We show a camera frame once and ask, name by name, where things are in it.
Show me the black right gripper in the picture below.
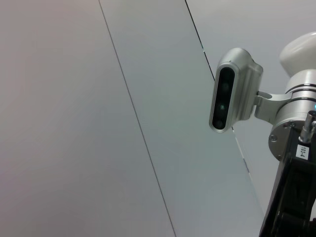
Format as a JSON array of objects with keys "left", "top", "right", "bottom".
[{"left": 258, "top": 127, "right": 316, "bottom": 237}]

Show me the right gripper cable with plug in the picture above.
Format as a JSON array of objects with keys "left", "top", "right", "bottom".
[{"left": 298, "top": 110, "right": 316, "bottom": 143}]

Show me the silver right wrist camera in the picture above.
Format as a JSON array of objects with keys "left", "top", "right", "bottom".
[{"left": 208, "top": 47, "right": 264, "bottom": 133}]

